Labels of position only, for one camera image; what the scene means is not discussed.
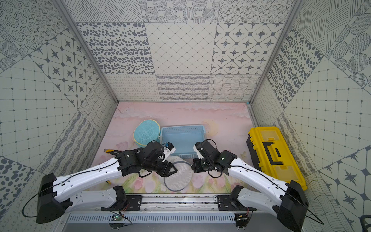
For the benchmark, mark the yellow black screwdriver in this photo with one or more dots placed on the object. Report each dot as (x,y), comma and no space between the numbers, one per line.
(113,152)

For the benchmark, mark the white mesh laundry bag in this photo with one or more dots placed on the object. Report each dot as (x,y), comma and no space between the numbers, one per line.
(182,178)

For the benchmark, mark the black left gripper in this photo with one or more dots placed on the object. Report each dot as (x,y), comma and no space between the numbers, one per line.
(164,167)

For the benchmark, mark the yellow black toolbox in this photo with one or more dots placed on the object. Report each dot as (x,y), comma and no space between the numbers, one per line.
(271,155)

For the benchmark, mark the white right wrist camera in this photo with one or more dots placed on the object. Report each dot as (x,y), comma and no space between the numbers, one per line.
(200,156)

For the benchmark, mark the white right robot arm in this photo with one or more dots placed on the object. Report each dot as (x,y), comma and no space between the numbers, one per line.
(286,201)

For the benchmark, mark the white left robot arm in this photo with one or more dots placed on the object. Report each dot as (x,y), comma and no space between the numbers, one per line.
(59,195)

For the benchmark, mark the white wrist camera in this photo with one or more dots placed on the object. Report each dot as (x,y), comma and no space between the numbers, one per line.
(200,156)
(168,150)

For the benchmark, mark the aluminium mounting rail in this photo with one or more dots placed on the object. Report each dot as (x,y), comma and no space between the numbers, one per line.
(168,208)

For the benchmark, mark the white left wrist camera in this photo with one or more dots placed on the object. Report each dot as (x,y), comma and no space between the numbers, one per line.
(168,150)

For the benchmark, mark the light blue perforated plastic basket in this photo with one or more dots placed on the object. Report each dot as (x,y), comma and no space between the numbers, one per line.
(183,138)

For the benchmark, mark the turquoise mesh laundry bag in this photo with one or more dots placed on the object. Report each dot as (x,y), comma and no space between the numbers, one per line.
(145,132)

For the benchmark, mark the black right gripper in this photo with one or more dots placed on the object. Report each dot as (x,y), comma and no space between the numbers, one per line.
(195,166)

